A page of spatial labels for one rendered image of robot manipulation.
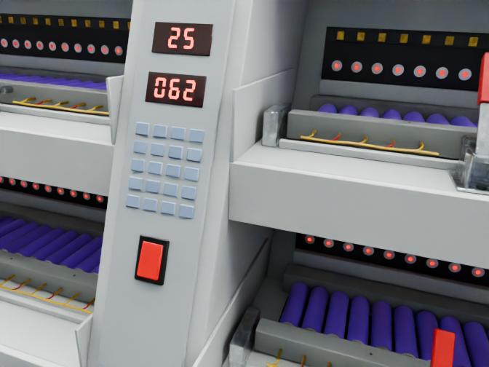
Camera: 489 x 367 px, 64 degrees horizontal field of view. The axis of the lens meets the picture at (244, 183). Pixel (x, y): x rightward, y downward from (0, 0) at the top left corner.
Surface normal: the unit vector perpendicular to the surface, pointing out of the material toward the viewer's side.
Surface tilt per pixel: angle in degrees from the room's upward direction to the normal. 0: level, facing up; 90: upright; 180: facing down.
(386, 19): 90
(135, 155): 90
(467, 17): 90
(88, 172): 109
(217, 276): 90
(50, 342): 19
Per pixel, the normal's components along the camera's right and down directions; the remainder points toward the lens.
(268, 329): 0.04, -0.93
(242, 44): -0.29, 0.01
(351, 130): -0.32, 0.33
